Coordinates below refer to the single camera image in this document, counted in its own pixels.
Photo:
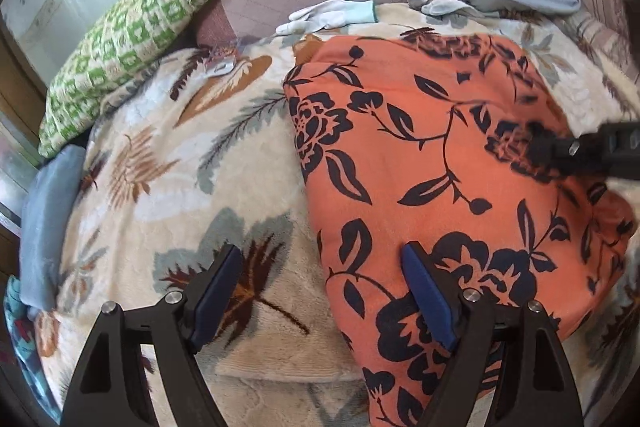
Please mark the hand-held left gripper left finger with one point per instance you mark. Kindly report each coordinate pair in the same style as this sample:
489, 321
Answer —
215, 292

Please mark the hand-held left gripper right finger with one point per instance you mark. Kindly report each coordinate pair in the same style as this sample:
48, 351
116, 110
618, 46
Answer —
430, 297

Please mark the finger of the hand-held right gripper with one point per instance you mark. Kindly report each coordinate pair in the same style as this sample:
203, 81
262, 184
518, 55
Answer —
590, 154

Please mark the orange floral garment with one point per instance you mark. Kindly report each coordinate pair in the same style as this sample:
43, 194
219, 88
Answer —
400, 157

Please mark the leaf print blanket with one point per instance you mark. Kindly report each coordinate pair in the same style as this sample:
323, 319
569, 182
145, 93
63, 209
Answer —
175, 207

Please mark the beige striped bedding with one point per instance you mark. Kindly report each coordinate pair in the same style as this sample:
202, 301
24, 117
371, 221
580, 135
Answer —
610, 7

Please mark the folded blue cloth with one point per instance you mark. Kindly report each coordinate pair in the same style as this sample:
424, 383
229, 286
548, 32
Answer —
45, 217

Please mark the blue striped sweater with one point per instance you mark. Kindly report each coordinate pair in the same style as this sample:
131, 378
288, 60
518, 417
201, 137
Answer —
25, 347

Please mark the small blanket tag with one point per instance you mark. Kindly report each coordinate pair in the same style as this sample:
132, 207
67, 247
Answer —
220, 62

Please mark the patterned glass wooden door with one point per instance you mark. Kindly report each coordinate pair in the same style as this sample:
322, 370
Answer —
15, 167

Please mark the green checkered pillow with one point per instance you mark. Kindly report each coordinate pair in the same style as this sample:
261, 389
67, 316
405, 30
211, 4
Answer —
150, 22

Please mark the white glove with teal cuff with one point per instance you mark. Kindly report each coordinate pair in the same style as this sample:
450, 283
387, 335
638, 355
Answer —
330, 14

